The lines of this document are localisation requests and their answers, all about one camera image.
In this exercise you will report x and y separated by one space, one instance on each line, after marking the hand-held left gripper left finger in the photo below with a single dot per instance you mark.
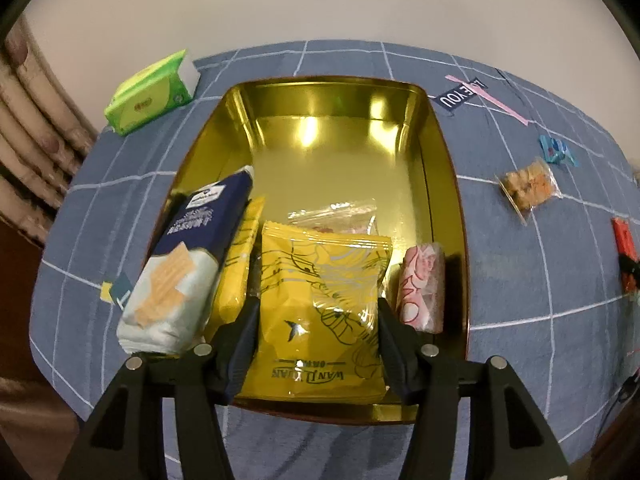
245 345

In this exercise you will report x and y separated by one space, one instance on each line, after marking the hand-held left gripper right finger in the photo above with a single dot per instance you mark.
392 355

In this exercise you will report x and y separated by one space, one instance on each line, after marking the large yellow snack packet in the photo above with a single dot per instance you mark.
300 300

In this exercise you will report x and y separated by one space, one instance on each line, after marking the clear snack bag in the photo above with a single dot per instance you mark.
340 212

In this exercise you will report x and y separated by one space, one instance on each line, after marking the gold tin box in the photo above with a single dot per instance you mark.
325 160

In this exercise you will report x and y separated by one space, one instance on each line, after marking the clear bag of orange snacks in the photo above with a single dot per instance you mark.
527 187

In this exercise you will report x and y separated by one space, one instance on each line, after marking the thin yellow snack packet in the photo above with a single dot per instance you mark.
237 270

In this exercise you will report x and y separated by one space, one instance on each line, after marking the pink and white snack packet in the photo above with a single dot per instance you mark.
422 285

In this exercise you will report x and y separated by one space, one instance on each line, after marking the blue and white cracker packet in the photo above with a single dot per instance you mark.
185 260

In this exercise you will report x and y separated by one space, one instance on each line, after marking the blue checked tablecloth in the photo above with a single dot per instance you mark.
500 270

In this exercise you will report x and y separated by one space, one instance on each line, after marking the brown wooden cabinet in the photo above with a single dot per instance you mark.
17 285

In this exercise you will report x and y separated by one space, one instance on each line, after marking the red snack packet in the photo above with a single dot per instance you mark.
627 250

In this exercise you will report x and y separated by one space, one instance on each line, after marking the small blue wrapped candy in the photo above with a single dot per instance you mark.
557 150

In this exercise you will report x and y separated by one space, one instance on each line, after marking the green tissue pack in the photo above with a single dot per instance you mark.
150 95

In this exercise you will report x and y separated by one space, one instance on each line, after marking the beige patterned curtain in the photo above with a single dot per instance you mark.
35 135

